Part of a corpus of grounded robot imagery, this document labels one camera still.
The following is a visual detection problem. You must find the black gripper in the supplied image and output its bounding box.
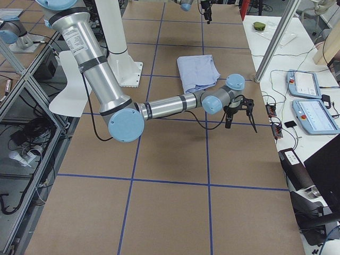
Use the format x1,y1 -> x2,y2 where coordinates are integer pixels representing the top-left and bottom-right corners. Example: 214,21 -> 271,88
200,0 -> 213,24
224,106 -> 238,129

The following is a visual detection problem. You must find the light blue striped shirt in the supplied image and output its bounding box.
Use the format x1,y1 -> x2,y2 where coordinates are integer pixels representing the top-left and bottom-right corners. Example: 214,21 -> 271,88
177,55 -> 220,94

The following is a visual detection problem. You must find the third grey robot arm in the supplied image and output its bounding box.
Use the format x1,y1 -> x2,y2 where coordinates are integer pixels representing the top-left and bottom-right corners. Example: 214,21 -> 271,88
1,15 -> 45,53

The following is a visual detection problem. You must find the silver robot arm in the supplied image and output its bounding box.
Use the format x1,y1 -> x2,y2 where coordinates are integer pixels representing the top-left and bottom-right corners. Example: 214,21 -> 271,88
39,1 -> 246,142
172,0 -> 216,24

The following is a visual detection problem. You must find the small relay board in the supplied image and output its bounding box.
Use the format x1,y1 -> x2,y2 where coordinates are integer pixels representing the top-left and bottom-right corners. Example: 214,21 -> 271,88
266,104 -> 277,117
271,123 -> 283,140

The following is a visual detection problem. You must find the clear plastic bag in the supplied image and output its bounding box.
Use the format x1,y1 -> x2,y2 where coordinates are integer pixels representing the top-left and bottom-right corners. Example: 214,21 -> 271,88
252,21 -> 296,47

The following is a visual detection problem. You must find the upper blue teach pendant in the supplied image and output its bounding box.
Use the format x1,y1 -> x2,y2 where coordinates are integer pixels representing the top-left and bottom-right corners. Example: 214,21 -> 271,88
286,70 -> 321,99

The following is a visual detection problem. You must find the blue teach pendant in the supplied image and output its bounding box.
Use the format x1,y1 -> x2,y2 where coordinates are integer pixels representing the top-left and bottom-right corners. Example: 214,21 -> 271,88
292,99 -> 339,135
286,70 -> 321,99

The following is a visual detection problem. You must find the brown paper table cover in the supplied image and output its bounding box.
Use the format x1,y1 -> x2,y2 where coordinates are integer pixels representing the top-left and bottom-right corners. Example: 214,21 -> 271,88
25,2 -> 304,254

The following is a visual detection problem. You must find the lower blue teach pendant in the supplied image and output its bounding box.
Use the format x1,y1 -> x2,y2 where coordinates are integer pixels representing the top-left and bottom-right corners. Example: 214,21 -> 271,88
292,99 -> 339,135

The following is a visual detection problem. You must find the black cylinder device with label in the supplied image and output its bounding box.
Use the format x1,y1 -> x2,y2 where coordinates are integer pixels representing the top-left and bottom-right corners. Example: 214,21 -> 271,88
278,148 -> 315,190

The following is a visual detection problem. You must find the black monitor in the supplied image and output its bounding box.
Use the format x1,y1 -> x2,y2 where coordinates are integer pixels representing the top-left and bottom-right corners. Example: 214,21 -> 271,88
304,135 -> 339,212

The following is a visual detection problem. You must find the aluminium frame post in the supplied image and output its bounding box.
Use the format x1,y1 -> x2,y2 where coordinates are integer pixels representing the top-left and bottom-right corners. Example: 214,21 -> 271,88
254,0 -> 301,82

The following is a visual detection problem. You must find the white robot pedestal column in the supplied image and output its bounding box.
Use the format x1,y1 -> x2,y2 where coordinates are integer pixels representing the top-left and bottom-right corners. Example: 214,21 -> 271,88
95,0 -> 143,88

